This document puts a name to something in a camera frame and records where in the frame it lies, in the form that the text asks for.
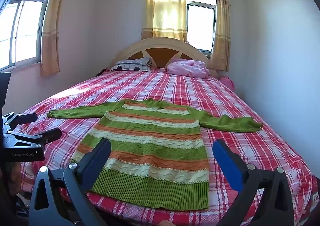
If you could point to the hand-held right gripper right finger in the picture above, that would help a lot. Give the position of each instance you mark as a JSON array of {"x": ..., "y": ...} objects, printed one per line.
[{"x": 230, "y": 166}]

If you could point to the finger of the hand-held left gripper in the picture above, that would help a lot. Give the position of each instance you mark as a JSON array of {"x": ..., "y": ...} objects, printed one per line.
[
  {"x": 47, "y": 136},
  {"x": 22, "y": 118}
]

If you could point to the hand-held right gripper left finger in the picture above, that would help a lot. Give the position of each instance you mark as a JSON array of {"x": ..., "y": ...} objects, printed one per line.
[{"x": 97, "y": 163}]

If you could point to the green orange striped knit sweater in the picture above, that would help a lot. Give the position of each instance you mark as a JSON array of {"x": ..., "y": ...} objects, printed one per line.
[{"x": 150, "y": 146}]

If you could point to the black flat panel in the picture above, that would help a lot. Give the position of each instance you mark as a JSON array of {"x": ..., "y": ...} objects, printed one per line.
[{"x": 5, "y": 91}]

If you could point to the bed with red plaid sheet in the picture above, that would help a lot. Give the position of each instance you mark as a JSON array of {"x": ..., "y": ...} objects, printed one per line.
[{"x": 250, "y": 106}]

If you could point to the small pink cushion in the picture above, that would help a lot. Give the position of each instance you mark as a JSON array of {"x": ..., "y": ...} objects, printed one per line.
[{"x": 228, "y": 82}]

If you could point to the dark cloth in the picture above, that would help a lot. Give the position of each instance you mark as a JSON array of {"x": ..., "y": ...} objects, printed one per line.
[{"x": 102, "y": 72}]

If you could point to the large grey framed window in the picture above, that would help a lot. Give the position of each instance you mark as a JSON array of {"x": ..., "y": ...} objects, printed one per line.
[{"x": 25, "y": 28}]

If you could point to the white blue patterned pillow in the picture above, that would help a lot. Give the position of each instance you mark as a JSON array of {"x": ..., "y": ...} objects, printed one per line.
[{"x": 130, "y": 64}]

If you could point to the pink crumpled pillow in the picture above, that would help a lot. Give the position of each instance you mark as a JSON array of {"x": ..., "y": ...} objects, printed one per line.
[{"x": 187, "y": 68}]

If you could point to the cream wooden headboard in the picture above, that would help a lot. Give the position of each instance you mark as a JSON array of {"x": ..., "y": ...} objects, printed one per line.
[{"x": 160, "y": 42}]

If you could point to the narrow yellow curtain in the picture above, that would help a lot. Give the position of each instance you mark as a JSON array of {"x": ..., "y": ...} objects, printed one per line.
[{"x": 221, "y": 28}]

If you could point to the wide yellow curtain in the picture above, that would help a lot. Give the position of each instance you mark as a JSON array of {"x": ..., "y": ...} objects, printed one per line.
[{"x": 165, "y": 3}]

